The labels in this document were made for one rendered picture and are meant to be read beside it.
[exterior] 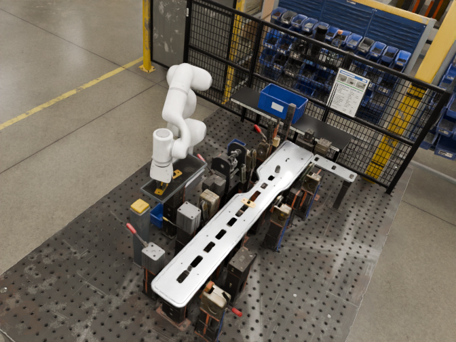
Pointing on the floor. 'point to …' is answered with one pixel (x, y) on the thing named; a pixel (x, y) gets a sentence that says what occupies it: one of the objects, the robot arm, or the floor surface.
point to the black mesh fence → (313, 82)
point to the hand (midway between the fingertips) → (161, 184)
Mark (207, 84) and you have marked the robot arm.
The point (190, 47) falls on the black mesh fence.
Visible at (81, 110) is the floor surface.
